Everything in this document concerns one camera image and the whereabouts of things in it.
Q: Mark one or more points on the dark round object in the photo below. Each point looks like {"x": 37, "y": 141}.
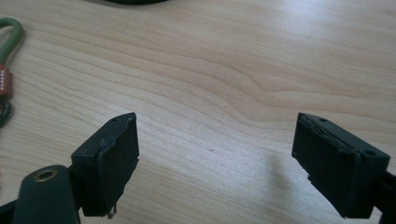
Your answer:
{"x": 135, "y": 1}

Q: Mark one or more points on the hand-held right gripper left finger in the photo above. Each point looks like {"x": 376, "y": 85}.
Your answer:
{"x": 106, "y": 168}

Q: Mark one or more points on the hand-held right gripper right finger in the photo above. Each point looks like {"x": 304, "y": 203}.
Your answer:
{"x": 336, "y": 161}

